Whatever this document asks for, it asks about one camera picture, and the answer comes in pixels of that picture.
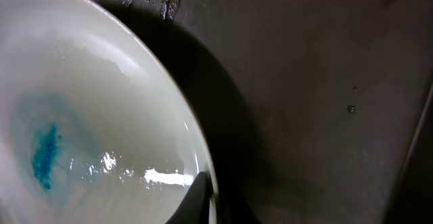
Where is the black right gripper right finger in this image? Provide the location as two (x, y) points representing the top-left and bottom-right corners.
(221, 196), (259, 224)

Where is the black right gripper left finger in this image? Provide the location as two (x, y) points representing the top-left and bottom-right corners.
(166, 172), (213, 224)

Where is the white plate blue dot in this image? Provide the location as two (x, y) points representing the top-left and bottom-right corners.
(1, 0), (219, 223)

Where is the dark brown serving tray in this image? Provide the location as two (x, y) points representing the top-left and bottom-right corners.
(93, 0), (432, 223)

